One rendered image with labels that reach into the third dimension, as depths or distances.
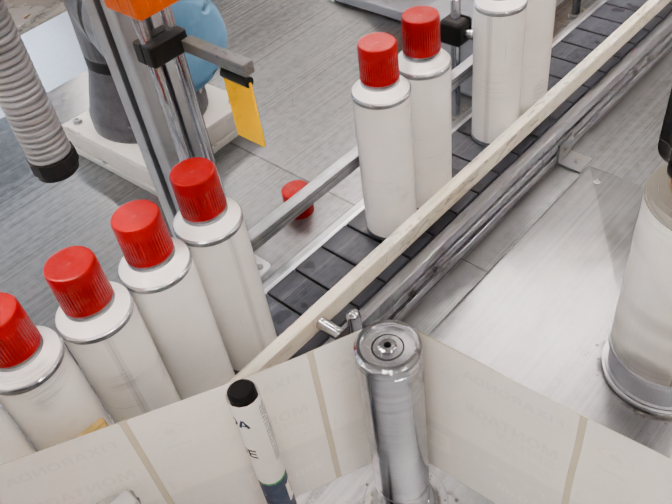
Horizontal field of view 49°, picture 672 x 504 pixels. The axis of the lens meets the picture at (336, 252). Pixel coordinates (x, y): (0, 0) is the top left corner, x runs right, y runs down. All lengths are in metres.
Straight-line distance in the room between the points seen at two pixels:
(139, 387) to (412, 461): 0.20
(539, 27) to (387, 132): 0.24
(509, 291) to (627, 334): 0.14
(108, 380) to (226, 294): 0.11
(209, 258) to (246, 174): 0.39
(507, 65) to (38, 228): 0.57
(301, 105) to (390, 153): 0.38
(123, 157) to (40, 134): 0.40
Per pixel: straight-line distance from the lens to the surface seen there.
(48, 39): 1.37
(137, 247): 0.49
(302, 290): 0.69
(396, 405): 0.42
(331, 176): 0.68
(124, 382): 0.53
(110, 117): 0.95
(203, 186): 0.50
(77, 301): 0.48
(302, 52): 1.14
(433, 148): 0.70
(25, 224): 0.96
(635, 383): 0.60
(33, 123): 0.54
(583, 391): 0.62
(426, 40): 0.65
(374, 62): 0.61
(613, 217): 0.76
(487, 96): 0.80
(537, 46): 0.82
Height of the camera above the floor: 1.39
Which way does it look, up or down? 45 degrees down
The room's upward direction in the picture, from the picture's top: 9 degrees counter-clockwise
